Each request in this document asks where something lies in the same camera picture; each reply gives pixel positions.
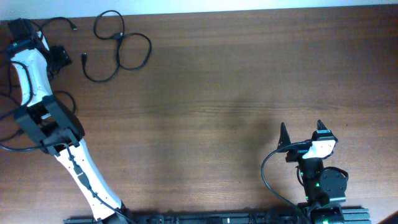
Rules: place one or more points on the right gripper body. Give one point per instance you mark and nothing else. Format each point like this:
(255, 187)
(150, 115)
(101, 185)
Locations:
(296, 155)

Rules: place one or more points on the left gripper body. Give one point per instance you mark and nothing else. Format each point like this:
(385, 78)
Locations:
(56, 61)

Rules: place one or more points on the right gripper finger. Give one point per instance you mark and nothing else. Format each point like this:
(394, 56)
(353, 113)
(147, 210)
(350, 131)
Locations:
(284, 139)
(320, 126)

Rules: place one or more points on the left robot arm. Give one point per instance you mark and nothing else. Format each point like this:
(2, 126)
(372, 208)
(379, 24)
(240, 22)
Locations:
(54, 128)

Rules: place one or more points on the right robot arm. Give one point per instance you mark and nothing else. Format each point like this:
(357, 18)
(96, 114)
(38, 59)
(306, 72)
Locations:
(324, 186)

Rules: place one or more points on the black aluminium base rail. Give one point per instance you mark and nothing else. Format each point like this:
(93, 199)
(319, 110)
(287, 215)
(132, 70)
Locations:
(353, 215)

